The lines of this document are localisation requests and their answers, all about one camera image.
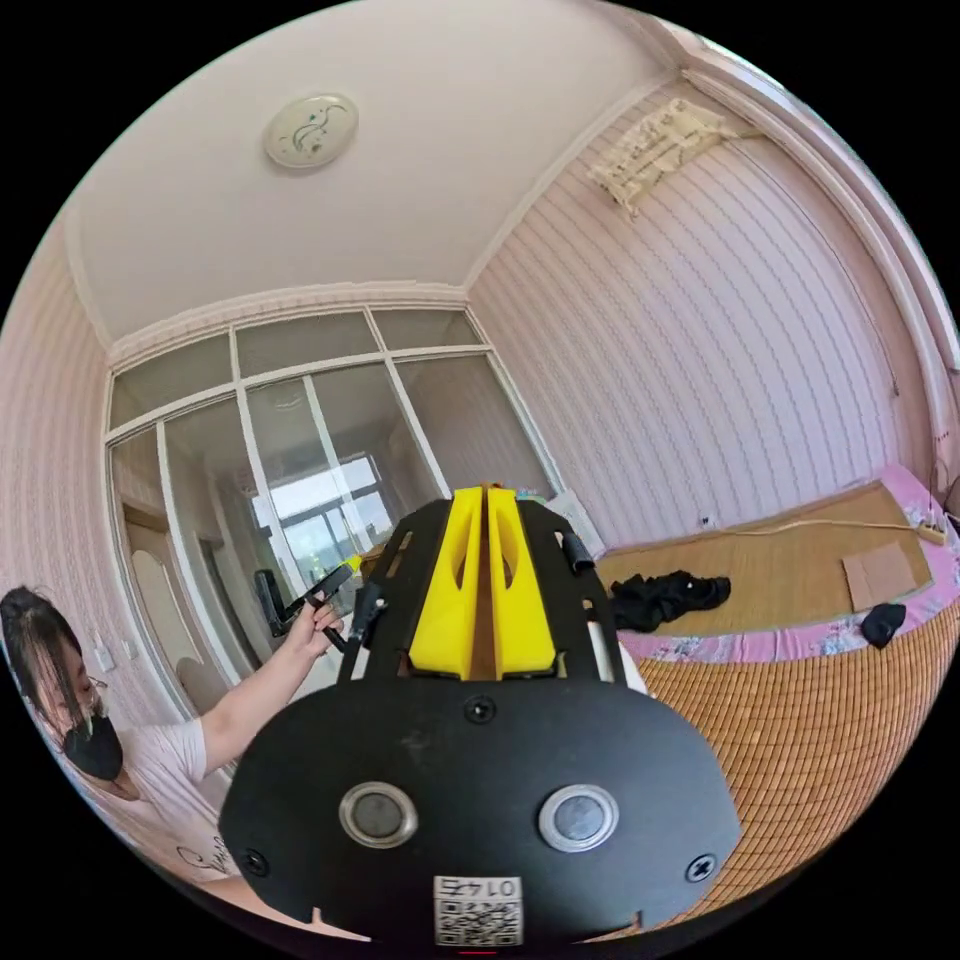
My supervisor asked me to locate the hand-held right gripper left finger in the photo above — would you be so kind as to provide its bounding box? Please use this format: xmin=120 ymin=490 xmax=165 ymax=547
xmin=408 ymin=486 xmax=486 ymax=681

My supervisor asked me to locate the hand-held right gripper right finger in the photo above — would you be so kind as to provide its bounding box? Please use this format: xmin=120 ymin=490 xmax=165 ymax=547
xmin=486 ymin=486 xmax=561 ymax=681

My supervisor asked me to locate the person's left forearm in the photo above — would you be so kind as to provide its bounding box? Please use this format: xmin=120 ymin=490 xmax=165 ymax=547
xmin=196 ymin=646 xmax=303 ymax=774

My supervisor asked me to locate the person's left hand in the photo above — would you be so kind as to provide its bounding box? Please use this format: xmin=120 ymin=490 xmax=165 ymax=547
xmin=284 ymin=598 xmax=346 ymax=664

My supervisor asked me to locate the glass partition window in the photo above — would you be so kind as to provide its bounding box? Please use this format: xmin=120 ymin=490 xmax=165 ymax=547
xmin=103 ymin=302 xmax=565 ymax=725

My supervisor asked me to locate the black garment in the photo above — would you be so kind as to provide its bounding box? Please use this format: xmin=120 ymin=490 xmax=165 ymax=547
xmin=610 ymin=570 xmax=733 ymax=633

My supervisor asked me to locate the person's body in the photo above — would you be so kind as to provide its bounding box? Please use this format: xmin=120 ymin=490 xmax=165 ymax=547
xmin=0 ymin=585 xmax=253 ymax=890

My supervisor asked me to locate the bed with woven mat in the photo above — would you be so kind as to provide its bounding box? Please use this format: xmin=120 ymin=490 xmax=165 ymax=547
xmin=594 ymin=461 xmax=960 ymax=925

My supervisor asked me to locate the flat cardboard piece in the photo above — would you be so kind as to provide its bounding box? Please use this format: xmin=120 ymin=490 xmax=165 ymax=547
xmin=840 ymin=542 xmax=936 ymax=616

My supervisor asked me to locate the small black cloth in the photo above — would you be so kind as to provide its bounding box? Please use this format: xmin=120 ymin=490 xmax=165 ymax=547
xmin=860 ymin=601 xmax=908 ymax=651

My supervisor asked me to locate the round ceiling lamp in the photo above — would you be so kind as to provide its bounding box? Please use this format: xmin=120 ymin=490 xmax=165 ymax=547
xmin=261 ymin=90 xmax=361 ymax=171

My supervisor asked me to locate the white power cable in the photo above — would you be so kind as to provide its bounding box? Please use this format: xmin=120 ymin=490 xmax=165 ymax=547
xmin=701 ymin=515 xmax=924 ymax=538

